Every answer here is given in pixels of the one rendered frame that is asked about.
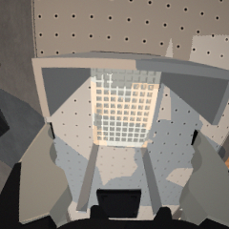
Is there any white well plate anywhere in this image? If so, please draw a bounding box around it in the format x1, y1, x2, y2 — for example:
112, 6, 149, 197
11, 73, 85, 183
91, 68, 161, 147

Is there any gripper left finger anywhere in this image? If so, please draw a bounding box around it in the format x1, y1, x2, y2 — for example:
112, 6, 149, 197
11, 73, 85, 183
0, 122, 73, 229

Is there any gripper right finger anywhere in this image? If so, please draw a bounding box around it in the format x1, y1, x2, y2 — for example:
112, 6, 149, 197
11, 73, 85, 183
179, 130, 229, 229

